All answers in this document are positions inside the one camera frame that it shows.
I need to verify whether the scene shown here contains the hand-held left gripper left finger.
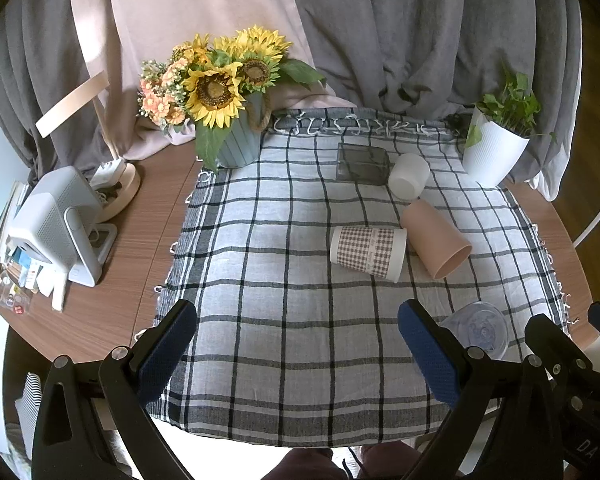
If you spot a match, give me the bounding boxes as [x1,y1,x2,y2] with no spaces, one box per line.
[31,299,198,480]

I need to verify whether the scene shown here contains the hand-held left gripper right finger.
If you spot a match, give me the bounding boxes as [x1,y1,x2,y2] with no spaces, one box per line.
[397,299,566,480]

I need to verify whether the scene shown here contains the checked paper cup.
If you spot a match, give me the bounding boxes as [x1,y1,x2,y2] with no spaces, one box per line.
[329,225,407,283]

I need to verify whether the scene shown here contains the clear plastic cup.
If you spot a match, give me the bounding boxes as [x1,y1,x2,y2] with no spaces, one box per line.
[439,301,510,361]
[0,265,33,313]

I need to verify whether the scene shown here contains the pink cup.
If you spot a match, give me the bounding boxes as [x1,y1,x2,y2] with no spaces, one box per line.
[400,200,473,281]

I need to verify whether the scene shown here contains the white cup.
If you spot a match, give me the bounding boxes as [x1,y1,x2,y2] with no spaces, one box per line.
[387,152,431,201]

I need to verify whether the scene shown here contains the white curved pole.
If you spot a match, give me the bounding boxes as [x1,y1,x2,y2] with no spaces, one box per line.
[572,0,600,248]

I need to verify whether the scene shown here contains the plaid tablecloth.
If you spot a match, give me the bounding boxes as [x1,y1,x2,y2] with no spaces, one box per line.
[152,107,578,448]

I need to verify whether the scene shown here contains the white small box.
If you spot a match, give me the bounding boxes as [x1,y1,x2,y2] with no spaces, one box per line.
[35,265,72,313]

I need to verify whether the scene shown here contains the striped cloth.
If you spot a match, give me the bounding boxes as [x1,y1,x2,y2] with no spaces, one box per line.
[15,372,43,456]

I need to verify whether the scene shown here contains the white desk lamp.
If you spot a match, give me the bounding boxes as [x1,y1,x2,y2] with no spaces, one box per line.
[35,71,142,223]

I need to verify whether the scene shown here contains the white desk fan heater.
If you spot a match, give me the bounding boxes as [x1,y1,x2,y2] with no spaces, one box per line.
[5,165,118,288]

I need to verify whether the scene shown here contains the white charger plug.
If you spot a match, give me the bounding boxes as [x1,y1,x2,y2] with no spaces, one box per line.
[90,159,126,187]

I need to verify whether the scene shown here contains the white ribbed plant pot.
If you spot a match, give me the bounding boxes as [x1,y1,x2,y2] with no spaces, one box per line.
[461,107,531,187]

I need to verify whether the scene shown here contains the grey transparent box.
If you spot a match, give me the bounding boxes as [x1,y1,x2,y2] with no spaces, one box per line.
[335,142,391,185]

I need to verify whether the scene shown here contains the stack of books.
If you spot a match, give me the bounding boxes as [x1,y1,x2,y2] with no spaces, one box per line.
[0,180,31,266]

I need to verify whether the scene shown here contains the blue-grey ribbed flower pot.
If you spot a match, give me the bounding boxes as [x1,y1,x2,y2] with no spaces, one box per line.
[215,92,273,168]

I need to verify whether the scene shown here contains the green leafy plant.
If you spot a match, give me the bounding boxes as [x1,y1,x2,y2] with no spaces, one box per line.
[464,67,558,148]

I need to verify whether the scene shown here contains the sunflower bouquet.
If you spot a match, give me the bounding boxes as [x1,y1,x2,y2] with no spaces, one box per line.
[137,25,327,173]

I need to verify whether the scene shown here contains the grey curtain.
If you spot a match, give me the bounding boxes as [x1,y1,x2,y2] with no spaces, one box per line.
[282,0,583,203]
[0,0,106,171]

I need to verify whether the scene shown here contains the pink curtain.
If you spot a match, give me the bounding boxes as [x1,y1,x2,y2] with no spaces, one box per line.
[67,0,356,161]

